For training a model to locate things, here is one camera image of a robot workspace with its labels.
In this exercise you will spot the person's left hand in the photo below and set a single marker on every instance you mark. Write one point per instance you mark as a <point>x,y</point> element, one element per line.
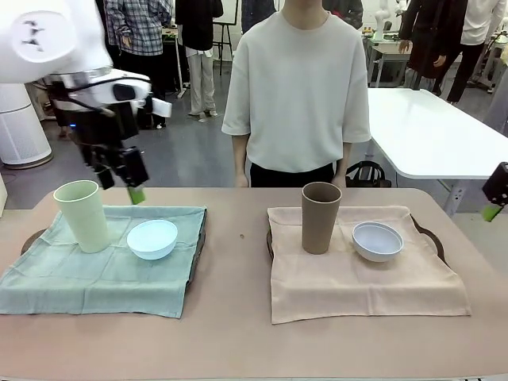
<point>339,182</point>

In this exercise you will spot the bystander in white trousers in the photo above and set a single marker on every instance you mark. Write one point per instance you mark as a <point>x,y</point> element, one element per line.
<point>200,39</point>

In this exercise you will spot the tall light green cup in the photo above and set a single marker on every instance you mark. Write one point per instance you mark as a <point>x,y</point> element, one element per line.
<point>89,226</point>

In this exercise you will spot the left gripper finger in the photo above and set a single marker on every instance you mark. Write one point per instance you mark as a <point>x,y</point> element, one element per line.
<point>105,178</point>
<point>133,168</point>

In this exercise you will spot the person's right hand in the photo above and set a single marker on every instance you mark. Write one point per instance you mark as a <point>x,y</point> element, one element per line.
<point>241,182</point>

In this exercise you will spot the dark brown serving tray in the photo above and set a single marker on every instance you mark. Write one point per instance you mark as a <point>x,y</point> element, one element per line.
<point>430,234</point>
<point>200,246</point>

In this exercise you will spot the light blue bowl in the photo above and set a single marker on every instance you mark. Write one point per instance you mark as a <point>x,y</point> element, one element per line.
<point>152,240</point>

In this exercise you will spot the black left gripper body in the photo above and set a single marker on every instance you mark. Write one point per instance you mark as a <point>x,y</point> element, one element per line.
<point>101,156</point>

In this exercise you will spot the person in white t-shirt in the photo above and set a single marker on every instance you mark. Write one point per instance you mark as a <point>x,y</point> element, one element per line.
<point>297,87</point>

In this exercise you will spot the bystander in blue plaid shirt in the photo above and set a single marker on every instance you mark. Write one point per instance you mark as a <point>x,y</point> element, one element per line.
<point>139,31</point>

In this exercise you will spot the person's left forearm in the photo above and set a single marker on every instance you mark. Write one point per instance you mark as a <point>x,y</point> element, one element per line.
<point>344,158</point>

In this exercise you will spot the beige cloth mat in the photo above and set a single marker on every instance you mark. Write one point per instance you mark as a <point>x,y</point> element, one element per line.
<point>357,285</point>

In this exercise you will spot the black easel stand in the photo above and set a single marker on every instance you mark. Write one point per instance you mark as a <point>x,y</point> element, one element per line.
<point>225,43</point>

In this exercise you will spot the white air purifier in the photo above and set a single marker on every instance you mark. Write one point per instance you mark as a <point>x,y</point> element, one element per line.
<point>20,131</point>

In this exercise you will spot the bystander in white top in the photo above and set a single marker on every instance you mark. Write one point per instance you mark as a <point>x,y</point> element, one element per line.
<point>476,31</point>

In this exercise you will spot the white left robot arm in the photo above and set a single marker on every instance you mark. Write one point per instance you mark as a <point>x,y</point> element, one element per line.
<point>51,39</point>

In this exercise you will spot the white side table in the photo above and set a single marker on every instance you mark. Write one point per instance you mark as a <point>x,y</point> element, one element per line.
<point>436,131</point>

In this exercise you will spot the tall brown cup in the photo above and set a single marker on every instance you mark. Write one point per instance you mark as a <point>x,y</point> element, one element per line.
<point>320,226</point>

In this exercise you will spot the white bowl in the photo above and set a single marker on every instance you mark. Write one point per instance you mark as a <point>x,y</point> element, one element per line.
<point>377,244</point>

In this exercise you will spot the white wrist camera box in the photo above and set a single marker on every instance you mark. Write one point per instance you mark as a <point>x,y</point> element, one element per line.
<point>162,108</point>

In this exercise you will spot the person's right forearm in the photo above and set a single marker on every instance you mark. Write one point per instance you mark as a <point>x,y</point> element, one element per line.
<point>239,155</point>

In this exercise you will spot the bystander in black coat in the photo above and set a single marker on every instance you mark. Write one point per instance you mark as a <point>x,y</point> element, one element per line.
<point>432,35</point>

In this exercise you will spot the teal cloth mat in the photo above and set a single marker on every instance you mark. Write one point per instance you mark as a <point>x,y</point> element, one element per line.
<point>99,282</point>

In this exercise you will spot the black bag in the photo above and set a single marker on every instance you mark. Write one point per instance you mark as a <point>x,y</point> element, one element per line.
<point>369,174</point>

